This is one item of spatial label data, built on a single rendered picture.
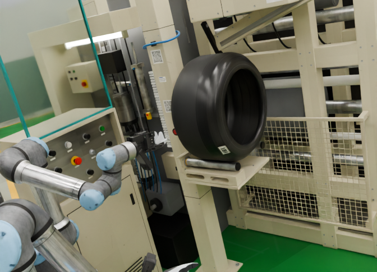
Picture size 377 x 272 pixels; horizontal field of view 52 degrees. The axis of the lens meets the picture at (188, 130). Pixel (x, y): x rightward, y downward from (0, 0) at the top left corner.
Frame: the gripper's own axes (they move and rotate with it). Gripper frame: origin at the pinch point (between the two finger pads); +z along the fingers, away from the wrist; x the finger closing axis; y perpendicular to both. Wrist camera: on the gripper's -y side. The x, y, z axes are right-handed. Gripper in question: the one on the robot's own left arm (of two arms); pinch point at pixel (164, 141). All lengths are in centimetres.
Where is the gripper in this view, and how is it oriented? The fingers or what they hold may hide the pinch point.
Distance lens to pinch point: 172.0
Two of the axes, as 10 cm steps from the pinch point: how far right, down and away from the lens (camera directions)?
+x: -7.7, -0.3, 6.4
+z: 6.2, -2.5, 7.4
